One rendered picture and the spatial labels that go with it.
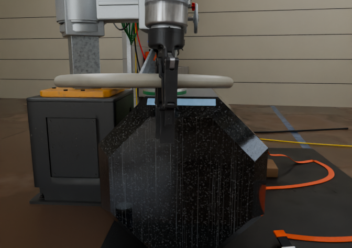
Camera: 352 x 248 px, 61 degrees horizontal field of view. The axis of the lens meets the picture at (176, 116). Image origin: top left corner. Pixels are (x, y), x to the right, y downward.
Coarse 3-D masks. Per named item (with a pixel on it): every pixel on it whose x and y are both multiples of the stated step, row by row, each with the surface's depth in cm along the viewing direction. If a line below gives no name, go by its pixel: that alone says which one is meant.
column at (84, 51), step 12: (72, 36) 205; (84, 36) 208; (96, 36) 212; (72, 48) 206; (84, 48) 210; (96, 48) 213; (72, 60) 208; (84, 60) 211; (96, 60) 215; (72, 72) 212; (84, 72) 212; (96, 72) 216
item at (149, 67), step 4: (184, 40) 164; (184, 44) 165; (152, 52) 140; (176, 52) 141; (148, 56) 131; (152, 56) 140; (176, 56) 141; (148, 60) 126; (152, 60) 140; (144, 64) 119; (148, 64) 126; (152, 64) 134; (144, 68) 115; (148, 68) 126; (152, 68) 129; (140, 72) 110; (144, 72) 114; (148, 72) 124; (152, 72) 124; (140, 88) 109; (144, 88) 108; (148, 88) 108; (152, 88) 108
